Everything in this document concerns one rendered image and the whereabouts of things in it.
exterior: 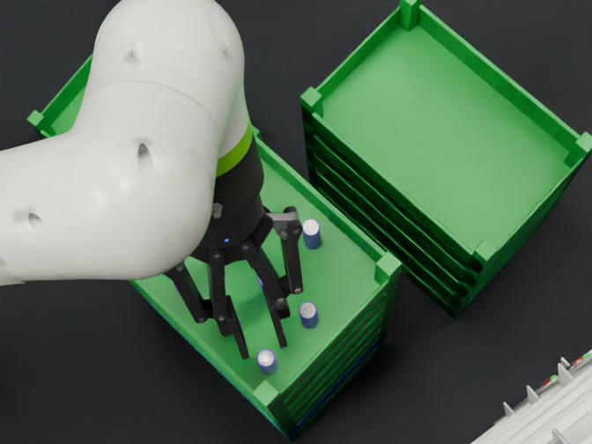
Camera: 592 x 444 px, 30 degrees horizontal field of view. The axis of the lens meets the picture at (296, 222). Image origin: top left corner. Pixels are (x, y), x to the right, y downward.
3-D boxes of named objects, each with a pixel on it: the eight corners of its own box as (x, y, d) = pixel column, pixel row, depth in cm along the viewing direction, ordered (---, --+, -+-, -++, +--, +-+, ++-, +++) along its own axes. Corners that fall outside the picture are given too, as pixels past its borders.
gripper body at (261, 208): (250, 142, 95) (269, 210, 102) (154, 170, 94) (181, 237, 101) (270, 205, 90) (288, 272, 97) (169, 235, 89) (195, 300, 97)
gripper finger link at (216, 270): (226, 249, 95) (210, 252, 95) (229, 327, 104) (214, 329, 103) (217, 216, 98) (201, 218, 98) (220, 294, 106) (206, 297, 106)
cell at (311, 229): (310, 215, 115) (312, 230, 121) (298, 227, 114) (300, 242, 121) (322, 226, 114) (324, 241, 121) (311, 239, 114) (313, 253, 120)
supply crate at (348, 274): (77, 227, 123) (58, 208, 115) (204, 101, 126) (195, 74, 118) (270, 415, 116) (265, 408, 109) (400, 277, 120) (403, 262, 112)
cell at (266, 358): (257, 366, 117) (253, 358, 111) (270, 353, 118) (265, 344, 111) (270, 378, 117) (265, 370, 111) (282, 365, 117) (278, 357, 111)
